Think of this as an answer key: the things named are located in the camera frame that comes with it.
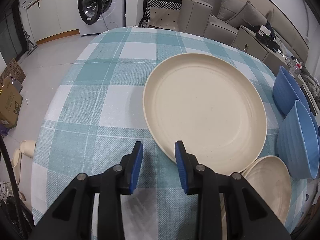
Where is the black cable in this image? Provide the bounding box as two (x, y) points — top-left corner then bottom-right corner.
(0, 134), (26, 240)

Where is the white washing machine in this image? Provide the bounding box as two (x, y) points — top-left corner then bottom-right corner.
(76, 0), (126, 36)

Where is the large cream plate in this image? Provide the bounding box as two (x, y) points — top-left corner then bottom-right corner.
(143, 53), (267, 175)

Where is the small cream ribbed plate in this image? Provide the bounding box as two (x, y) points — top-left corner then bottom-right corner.
(242, 155), (291, 224)

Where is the grey sofa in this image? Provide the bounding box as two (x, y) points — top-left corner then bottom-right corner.
(177, 0), (309, 62)

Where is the grey bedside cabinet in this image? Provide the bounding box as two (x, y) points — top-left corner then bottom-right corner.
(231, 25), (285, 63)

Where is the teal plaid tablecloth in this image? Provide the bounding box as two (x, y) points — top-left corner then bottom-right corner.
(31, 28), (283, 239)

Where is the cardboard box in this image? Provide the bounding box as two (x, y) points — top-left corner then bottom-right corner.
(0, 77), (23, 129)

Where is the black patterned floor mat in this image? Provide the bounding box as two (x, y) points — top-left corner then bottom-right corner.
(138, 0), (182, 31)

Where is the blue bowl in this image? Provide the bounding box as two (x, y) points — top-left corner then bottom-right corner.
(273, 66), (311, 115)
(277, 100), (319, 179)

